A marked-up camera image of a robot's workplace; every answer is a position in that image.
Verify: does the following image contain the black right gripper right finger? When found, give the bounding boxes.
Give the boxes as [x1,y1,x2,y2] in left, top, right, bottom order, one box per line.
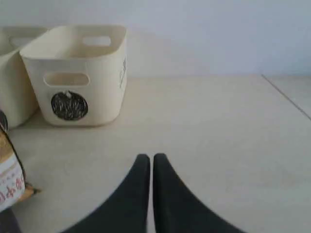
[153,153,243,233]

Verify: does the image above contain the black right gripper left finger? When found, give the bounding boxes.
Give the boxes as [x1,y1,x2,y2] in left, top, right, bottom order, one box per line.
[64,154,150,233]

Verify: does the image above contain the orange black snack bag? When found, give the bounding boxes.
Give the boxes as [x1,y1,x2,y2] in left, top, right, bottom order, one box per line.
[0,111,41,212]

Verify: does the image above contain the cream bin circle mark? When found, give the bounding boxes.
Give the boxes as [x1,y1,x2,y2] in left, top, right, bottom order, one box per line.
[19,24,128,128]

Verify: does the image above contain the cream bin square mark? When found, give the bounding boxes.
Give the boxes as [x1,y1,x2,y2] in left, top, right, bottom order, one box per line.
[0,26,48,129]

